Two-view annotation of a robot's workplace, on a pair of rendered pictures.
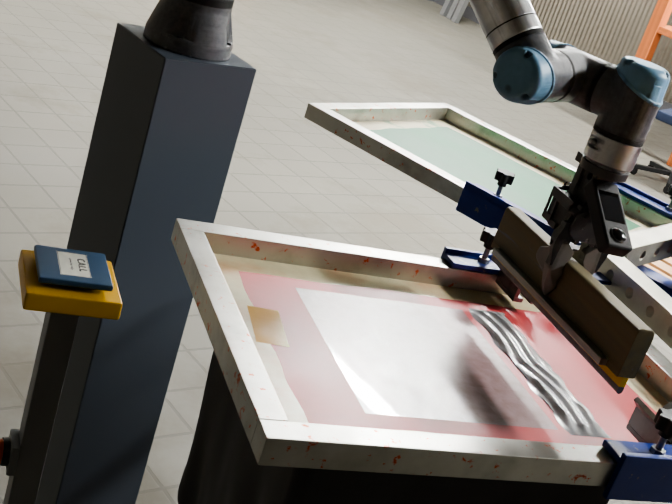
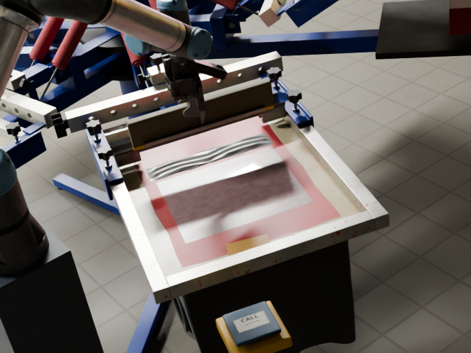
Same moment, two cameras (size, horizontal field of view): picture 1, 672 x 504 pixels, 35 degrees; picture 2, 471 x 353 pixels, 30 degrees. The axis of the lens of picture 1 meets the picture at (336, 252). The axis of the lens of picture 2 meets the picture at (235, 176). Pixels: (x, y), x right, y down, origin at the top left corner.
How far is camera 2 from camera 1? 2.07 m
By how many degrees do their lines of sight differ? 69
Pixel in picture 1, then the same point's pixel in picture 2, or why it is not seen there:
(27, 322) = not seen: outside the picture
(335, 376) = (284, 215)
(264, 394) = (350, 220)
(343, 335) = (233, 218)
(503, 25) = (180, 33)
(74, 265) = (252, 321)
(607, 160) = not seen: hidden behind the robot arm
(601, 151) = not seen: hidden behind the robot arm
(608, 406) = (231, 133)
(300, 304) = (207, 238)
